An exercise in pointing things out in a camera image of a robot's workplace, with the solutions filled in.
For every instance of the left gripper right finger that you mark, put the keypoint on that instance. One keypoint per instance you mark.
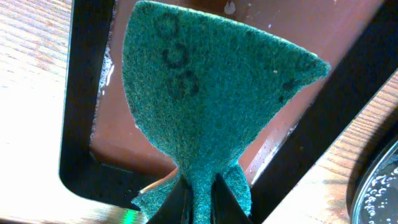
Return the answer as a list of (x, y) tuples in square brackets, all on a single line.
[(225, 208)]

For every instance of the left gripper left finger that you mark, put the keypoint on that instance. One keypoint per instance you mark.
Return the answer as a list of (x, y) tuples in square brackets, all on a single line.
[(177, 207)]

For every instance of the green yellow sponge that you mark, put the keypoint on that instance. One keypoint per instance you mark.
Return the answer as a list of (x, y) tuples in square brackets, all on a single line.
[(201, 88)]

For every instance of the rectangular dark brown tray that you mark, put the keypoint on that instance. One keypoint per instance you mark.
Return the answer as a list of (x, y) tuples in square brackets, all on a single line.
[(105, 158)]

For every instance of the round black tray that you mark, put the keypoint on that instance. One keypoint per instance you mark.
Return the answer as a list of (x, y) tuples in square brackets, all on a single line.
[(375, 199)]

